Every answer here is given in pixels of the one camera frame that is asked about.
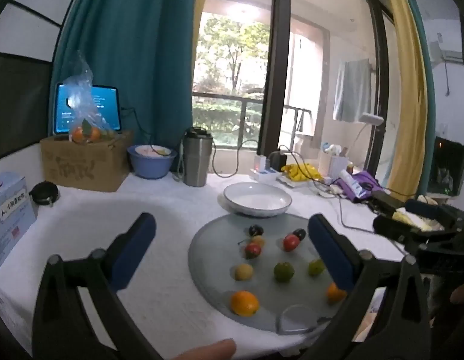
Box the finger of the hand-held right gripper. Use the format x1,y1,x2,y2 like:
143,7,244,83
405,199,464,221
372,215,458,247

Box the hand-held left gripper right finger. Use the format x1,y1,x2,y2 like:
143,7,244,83
288,213,433,360

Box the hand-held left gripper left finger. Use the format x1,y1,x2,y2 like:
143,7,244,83
32,212,165,360

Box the small orange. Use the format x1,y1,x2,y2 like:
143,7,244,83
326,283,347,304

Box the dark green round fruit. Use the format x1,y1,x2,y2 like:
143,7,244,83
273,262,295,283

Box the grey round tray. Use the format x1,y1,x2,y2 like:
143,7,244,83
188,213,353,332

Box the white round plate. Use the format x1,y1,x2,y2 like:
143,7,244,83
223,182,293,218

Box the tan round fruit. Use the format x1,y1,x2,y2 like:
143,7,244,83
234,263,254,281

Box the large orange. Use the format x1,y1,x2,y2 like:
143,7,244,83
230,291,260,316

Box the person's left hand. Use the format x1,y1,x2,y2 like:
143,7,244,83
168,338,237,360

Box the black framed box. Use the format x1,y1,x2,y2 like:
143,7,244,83
429,136,464,197

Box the purple pouch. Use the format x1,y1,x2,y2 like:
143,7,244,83
335,170,383,201

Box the white tube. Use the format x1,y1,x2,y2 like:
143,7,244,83
339,170,368,197

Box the white flat tray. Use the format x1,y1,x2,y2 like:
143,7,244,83
277,174,330,189

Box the blue plastic bowl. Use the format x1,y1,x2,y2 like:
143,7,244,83
127,144,178,179

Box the yellow printed cloth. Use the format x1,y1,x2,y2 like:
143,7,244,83
281,163,323,182

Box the white woven basket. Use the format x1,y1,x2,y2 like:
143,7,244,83
318,150,350,179

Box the brown cardboard box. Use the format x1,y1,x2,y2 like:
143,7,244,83
40,130,134,193

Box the white power strip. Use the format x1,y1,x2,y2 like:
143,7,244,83
250,167,289,183

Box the black charger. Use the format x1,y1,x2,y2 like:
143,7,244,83
268,151,289,171

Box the black round pouch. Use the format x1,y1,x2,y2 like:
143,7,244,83
29,181,61,207

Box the white desk lamp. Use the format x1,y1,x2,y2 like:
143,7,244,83
346,113,384,158

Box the stainless steel tumbler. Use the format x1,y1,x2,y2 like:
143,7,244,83
182,127,214,187

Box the light blue tissue box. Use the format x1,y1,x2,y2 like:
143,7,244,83
0,172,38,270

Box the wide yellow curtain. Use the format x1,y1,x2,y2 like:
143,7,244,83
375,0,429,199

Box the tablet with lit screen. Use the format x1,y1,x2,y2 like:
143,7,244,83
53,82,122,136

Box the hanging light blue towel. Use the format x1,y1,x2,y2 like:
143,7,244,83
332,59,371,122

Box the metal drying rack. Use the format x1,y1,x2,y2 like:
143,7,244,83
282,106,312,136

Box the narrow teal curtain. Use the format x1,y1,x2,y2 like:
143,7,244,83
399,0,437,196

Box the white air conditioner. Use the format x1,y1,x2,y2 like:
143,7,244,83
429,41,464,64

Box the clear plastic bag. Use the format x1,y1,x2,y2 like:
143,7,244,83
61,50,116,145

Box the balcony railing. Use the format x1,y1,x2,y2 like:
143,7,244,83
192,92,264,147

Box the dark mesh panel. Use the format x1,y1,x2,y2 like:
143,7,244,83
0,52,54,162

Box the wide teal curtain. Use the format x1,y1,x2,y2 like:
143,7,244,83
48,0,200,158

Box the black table cable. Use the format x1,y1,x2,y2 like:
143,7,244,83
339,191,405,256

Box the black charger cable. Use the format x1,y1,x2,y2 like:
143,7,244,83
211,140,262,179

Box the black tablet cable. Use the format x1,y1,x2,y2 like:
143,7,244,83
121,107,157,151

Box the dark door frame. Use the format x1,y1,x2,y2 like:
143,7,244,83
260,0,293,154

